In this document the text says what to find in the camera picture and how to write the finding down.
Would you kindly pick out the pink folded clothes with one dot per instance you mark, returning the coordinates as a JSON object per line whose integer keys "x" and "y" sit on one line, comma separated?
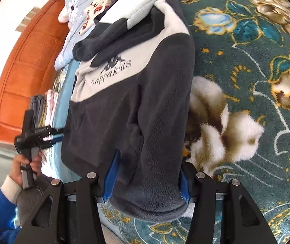
{"x": 51, "y": 106}

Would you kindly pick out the person's left forearm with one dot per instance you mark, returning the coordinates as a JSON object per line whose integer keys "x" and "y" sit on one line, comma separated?
{"x": 0, "y": 203}

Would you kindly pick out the carved wooden headboard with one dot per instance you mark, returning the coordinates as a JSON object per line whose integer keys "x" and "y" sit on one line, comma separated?
{"x": 23, "y": 76}

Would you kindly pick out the cream car print pyjama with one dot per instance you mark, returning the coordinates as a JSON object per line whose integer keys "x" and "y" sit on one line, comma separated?
{"x": 96, "y": 7}

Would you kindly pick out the teal floral blanket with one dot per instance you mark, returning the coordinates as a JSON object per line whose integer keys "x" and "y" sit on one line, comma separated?
{"x": 236, "y": 81}

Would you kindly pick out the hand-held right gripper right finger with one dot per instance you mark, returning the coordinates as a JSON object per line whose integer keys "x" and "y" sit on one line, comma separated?
{"x": 184, "y": 185}

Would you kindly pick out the blue daisy print duvet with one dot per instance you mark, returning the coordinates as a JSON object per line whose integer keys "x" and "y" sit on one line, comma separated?
{"x": 71, "y": 17}

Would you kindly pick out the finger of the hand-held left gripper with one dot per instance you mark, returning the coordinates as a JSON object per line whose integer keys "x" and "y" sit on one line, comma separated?
{"x": 48, "y": 130}
{"x": 51, "y": 141}

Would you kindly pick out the person's left hand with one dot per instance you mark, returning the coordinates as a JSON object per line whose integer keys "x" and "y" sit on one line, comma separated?
{"x": 16, "y": 164}

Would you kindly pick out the dark grey folded clothes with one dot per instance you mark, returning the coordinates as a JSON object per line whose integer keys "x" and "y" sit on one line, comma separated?
{"x": 37, "y": 109}

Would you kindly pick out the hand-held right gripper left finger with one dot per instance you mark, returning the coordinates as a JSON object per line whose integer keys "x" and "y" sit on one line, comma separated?
{"x": 112, "y": 175}

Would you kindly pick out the dark grey fleece jacket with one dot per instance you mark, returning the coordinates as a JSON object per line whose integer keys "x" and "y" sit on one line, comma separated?
{"x": 134, "y": 119}

